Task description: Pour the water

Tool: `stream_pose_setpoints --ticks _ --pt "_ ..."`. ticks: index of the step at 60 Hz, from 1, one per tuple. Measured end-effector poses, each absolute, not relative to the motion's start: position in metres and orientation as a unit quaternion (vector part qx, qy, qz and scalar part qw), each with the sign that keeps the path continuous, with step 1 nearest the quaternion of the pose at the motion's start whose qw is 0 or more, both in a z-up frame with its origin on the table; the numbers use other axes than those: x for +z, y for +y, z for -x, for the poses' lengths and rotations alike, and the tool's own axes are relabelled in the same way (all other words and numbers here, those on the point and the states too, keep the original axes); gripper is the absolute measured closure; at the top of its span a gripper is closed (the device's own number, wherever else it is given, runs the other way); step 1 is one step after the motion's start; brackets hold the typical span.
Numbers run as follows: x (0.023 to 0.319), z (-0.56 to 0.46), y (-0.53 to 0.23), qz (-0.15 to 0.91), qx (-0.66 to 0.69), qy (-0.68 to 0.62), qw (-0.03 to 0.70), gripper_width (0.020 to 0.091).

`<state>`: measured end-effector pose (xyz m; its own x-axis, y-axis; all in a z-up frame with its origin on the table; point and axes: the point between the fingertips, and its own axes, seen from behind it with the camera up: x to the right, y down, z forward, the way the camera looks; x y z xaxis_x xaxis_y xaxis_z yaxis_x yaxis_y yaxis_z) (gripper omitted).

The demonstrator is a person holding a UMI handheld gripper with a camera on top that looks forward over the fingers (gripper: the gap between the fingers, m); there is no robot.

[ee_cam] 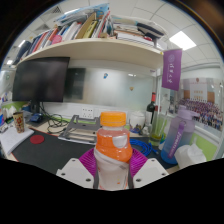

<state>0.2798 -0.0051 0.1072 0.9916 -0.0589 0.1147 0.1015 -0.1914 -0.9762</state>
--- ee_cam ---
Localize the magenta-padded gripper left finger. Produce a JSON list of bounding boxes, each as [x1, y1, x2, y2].
[[55, 147, 100, 190]]

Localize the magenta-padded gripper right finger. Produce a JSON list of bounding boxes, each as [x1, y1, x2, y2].
[[127, 147, 170, 190]]

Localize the orange-capped drink bottle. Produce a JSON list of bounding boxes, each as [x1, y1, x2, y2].
[[93, 111, 134, 192]]

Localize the purple water bottle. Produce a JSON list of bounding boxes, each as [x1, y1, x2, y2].
[[160, 104, 200, 165]]

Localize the black desk mat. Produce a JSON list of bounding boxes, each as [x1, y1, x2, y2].
[[11, 129, 168, 176]]

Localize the grey metal laptop stand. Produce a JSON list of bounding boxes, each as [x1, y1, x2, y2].
[[58, 114, 101, 146]]

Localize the green glass with straws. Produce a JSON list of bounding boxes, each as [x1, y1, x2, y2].
[[148, 111, 169, 147]]

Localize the flat round red coaster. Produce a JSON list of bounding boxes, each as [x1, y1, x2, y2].
[[29, 134, 46, 145]]

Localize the white jar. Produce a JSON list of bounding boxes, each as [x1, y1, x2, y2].
[[129, 111, 146, 131]]

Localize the dark wine bottle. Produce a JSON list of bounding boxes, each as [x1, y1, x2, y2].
[[145, 92, 157, 125]]

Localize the small blue box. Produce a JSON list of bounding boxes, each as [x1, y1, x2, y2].
[[29, 112, 44, 123]]

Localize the white paper sheets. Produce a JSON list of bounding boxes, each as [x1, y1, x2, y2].
[[0, 125, 35, 156]]

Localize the patterned paper cup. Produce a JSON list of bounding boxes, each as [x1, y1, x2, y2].
[[12, 111, 26, 134]]

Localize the group photo poster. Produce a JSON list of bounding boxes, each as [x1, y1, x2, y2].
[[176, 78, 224, 132]]

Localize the black computer monitor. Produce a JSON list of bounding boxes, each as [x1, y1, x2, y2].
[[12, 56, 71, 114]]

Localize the purple hanging banner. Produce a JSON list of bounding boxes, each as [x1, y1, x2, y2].
[[161, 48, 183, 92]]

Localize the shelf with books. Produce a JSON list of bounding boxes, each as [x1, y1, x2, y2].
[[14, 2, 168, 70]]

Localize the black cables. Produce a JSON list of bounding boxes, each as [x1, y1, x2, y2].
[[39, 103, 70, 135]]

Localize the white wall power outlet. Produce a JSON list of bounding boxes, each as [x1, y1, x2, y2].
[[81, 106, 95, 120]]

